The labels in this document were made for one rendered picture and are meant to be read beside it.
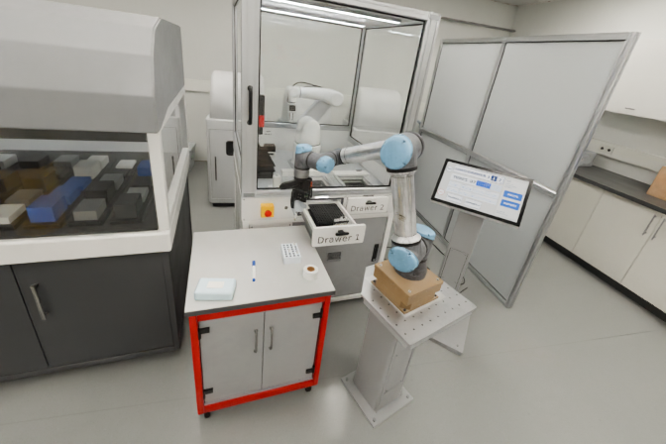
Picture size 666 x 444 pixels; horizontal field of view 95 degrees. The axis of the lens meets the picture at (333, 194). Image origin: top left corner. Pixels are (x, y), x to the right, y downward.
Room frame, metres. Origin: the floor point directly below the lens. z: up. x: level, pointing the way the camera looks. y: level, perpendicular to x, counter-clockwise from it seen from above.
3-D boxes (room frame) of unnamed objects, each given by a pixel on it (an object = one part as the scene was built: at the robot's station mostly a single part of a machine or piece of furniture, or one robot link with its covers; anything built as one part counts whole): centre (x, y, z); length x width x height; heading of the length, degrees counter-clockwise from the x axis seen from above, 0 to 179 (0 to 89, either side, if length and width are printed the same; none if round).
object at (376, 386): (1.18, -0.40, 0.38); 0.30 x 0.30 x 0.76; 36
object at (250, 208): (2.14, 0.21, 0.87); 1.02 x 0.95 x 0.14; 112
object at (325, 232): (1.38, -0.06, 0.87); 0.29 x 0.02 x 0.11; 112
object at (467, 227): (1.81, -0.91, 0.51); 0.50 x 0.45 x 1.02; 153
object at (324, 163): (1.32, 0.07, 1.28); 0.11 x 0.11 x 0.08; 58
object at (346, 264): (2.14, 0.20, 0.40); 1.03 x 0.95 x 0.80; 112
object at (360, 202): (1.80, -0.23, 0.87); 0.29 x 0.02 x 0.11; 112
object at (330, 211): (1.57, 0.02, 0.87); 0.22 x 0.18 x 0.06; 22
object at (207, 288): (0.98, 0.43, 0.78); 0.15 x 0.10 x 0.04; 100
